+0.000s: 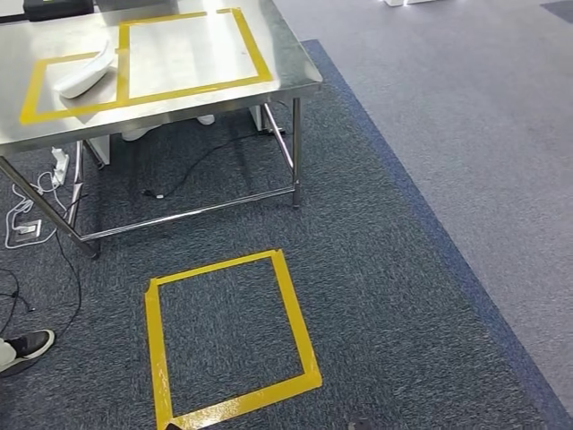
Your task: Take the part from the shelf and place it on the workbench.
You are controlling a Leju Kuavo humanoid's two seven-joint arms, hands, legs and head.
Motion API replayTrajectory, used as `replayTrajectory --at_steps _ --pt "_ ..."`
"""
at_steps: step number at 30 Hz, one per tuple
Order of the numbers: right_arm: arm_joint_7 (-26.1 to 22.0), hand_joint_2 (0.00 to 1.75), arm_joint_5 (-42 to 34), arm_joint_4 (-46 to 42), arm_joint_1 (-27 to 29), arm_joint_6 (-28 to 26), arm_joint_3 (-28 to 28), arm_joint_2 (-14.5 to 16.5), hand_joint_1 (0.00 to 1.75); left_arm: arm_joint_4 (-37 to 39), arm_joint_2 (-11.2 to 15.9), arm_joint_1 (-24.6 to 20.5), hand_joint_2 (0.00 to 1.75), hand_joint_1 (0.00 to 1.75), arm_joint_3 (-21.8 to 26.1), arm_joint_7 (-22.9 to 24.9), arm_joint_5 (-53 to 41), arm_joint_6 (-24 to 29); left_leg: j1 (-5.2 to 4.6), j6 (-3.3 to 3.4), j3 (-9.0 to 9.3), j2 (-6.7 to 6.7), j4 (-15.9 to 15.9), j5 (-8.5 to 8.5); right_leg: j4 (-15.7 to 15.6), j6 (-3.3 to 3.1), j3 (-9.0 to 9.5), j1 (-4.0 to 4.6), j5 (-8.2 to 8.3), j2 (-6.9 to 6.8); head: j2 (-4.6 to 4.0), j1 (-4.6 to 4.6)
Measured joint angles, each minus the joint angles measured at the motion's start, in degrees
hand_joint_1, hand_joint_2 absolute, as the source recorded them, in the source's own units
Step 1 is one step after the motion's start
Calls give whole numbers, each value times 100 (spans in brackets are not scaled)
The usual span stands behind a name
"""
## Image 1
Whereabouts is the white curved car part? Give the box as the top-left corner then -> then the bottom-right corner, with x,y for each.
53,39 -> 115,100

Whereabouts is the stainless steel workbench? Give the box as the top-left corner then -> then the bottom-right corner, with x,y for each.
0,0 -> 323,261

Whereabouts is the yellow tape on workbench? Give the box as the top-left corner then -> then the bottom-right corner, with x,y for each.
19,6 -> 274,127

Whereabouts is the yellow floor tape square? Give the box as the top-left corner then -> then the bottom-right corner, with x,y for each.
144,249 -> 323,430

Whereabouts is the white power strip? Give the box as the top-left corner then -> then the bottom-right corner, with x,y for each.
51,147 -> 71,187

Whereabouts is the metal floor outlet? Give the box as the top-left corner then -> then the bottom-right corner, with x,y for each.
17,218 -> 42,240

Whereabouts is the person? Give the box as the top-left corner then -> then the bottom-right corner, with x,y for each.
0,329 -> 55,379

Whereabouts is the black equipment case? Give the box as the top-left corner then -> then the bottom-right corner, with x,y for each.
23,0 -> 94,22

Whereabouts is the black cable under workbench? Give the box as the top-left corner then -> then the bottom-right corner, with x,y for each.
142,127 -> 287,200

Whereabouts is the thin black floor cable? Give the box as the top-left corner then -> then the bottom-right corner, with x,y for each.
0,195 -> 88,342

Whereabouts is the white power cable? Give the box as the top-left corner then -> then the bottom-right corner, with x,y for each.
4,170 -> 69,251

